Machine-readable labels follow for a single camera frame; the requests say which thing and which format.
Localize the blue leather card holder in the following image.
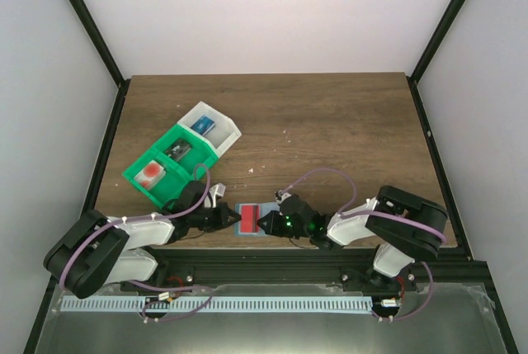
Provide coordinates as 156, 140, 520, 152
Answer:
234, 202, 279, 237

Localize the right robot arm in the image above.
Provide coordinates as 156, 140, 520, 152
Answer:
257, 186, 448, 278

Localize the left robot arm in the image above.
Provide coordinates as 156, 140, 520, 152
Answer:
43, 181, 241, 299

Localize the black card stack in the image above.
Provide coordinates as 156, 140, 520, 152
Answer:
164, 138, 191, 162

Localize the red white card stack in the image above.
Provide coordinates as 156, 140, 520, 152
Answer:
134, 160, 166, 191

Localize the blue VIP card stack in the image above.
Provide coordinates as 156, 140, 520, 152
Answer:
191, 115, 215, 136

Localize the green plastic bin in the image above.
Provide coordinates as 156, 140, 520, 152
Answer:
123, 149, 191, 207
152, 125, 219, 180

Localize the green plastic bin front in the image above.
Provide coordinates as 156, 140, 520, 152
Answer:
123, 149, 191, 207

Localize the white plastic bin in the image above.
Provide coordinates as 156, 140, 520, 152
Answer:
177, 101, 242, 158

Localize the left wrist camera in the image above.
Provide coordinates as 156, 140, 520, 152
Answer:
204, 183, 226, 208

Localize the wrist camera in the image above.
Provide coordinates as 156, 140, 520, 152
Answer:
204, 183, 226, 208
275, 190, 291, 205

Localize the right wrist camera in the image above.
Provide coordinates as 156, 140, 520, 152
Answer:
275, 190, 291, 205

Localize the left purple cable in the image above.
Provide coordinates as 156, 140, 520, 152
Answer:
59, 163, 212, 291

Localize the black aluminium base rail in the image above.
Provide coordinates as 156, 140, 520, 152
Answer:
145, 248, 493, 293

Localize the light blue cable duct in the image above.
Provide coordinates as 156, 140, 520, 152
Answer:
59, 295, 373, 314

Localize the left black frame post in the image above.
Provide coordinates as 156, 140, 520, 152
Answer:
44, 0, 126, 87

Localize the black frame post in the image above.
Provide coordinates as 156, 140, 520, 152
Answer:
410, 0, 492, 83
44, 0, 126, 87

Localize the right black frame post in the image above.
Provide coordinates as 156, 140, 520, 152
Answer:
410, 0, 492, 83

